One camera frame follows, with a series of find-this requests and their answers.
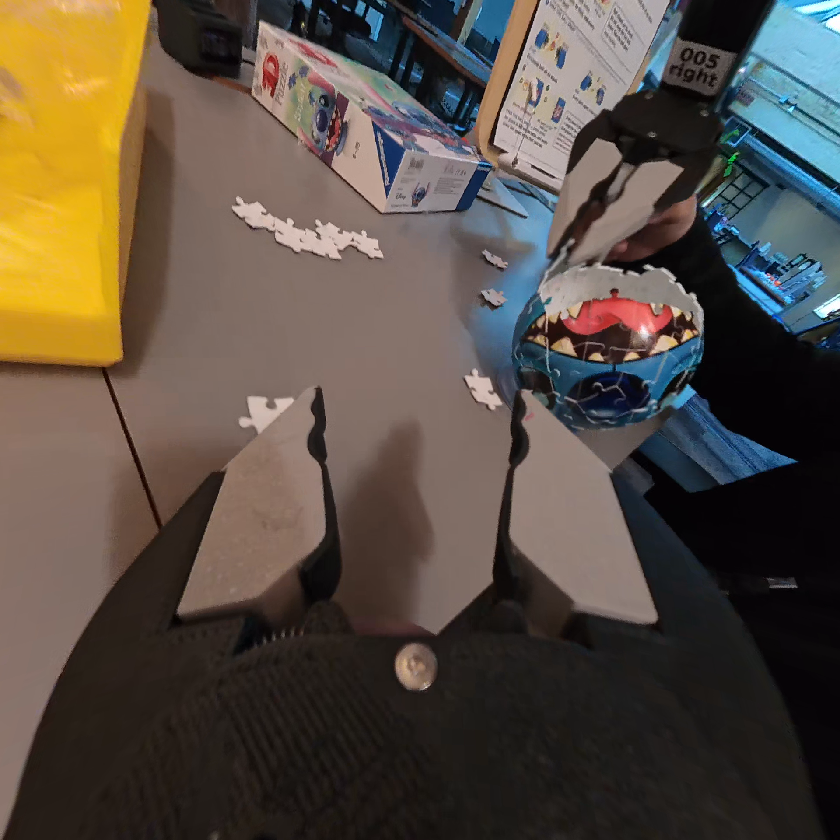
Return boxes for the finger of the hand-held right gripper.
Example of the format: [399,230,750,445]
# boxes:
[570,161,685,265]
[546,140,626,260]

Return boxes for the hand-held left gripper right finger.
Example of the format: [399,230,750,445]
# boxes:
[493,390,660,636]

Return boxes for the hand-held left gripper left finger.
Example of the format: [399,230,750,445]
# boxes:
[176,386,343,621]

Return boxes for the blue puzzle ball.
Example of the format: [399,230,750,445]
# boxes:
[512,262,705,431]

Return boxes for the cartoon puzzle box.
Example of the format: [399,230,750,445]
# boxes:
[251,20,493,214]

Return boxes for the person's right hand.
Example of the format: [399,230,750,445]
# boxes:
[605,193,698,265]

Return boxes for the cluster of white jigsaw parts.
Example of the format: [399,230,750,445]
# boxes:
[231,196,385,261]

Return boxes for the yellow plastic bin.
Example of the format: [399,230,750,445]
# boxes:
[0,0,153,367]

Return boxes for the black digital timer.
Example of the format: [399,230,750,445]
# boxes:
[152,0,244,78]

